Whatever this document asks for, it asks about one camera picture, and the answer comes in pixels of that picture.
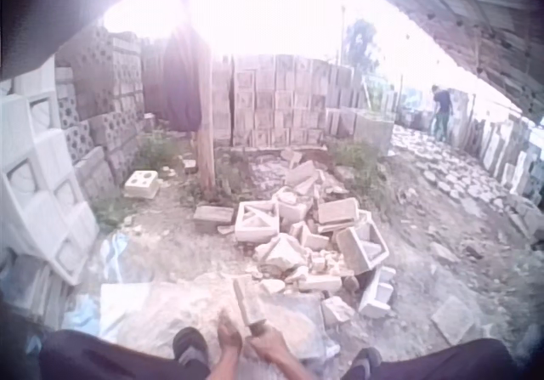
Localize person's right hand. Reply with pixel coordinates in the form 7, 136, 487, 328
247, 326, 299, 367

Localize person's left hand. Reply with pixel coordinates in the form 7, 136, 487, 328
216, 310, 244, 356

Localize metal masonry trowel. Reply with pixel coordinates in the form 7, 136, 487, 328
232, 275, 269, 338

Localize heap of broken concrete rubble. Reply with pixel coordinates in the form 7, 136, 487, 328
193, 148, 399, 320

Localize flat grey concrete slab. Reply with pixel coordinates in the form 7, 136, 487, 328
193, 205, 235, 233

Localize person's legs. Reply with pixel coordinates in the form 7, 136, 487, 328
37, 326, 520, 380

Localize white cross-pattern vent block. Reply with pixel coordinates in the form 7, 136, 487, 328
234, 200, 281, 243

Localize white and blue plastic sheet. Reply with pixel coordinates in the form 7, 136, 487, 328
62, 230, 216, 348

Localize broken white block piece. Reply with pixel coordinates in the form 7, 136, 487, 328
358, 264, 397, 320

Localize hollow white concrete block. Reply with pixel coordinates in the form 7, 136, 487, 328
335, 222, 391, 275

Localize grey solid concrete block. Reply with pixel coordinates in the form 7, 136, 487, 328
317, 197, 360, 225

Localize white block with round holes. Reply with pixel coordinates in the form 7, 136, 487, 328
123, 169, 161, 200

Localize flat grey paving slab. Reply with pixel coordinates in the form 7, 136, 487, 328
430, 296, 476, 346

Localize stack of square grey blocks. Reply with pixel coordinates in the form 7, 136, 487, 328
211, 54, 367, 148

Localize large grey concrete basin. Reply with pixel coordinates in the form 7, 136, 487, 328
354, 110, 397, 156

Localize stack of white vent blocks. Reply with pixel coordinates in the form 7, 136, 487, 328
0, 55, 102, 286

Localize dark hanging cloth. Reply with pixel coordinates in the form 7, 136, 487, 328
162, 30, 203, 133

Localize stack of grey patterned blocks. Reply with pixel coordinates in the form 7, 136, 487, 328
54, 26, 146, 188

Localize spread of flat stone pieces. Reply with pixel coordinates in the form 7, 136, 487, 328
389, 123, 513, 213

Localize row of leaning concrete slabs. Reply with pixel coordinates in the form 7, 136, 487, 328
461, 94, 544, 247

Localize green tree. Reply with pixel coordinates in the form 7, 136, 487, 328
343, 18, 383, 71

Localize wooden post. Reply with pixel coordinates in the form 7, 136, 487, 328
195, 35, 218, 192

